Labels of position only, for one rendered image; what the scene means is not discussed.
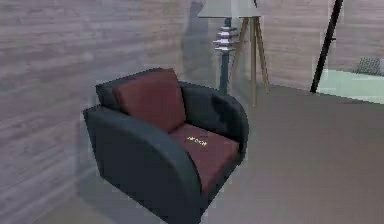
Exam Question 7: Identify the wooden tripod floor lamp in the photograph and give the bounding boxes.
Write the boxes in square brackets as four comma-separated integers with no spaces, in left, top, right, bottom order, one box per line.
[229,0,271,108]

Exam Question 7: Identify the grey floor lamp ribbed post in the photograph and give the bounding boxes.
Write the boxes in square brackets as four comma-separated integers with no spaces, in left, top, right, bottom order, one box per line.
[197,0,240,95]

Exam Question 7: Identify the small yellow object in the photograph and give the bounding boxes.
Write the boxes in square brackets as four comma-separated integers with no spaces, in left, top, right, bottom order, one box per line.
[186,135,208,148]

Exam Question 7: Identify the grey patterned pillow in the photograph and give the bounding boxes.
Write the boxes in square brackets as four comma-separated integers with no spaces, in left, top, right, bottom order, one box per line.
[355,56,384,77]

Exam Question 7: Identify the dark grey armchair red cushions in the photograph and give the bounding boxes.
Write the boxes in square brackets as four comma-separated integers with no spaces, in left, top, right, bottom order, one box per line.
[83,67,250,224]

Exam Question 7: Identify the pale green bed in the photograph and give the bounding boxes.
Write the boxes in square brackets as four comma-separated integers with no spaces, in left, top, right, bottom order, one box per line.
[315,68,384,105]

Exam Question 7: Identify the black slanted pole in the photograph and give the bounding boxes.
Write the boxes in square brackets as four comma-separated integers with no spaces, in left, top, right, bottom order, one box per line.
[309,0,344,94]

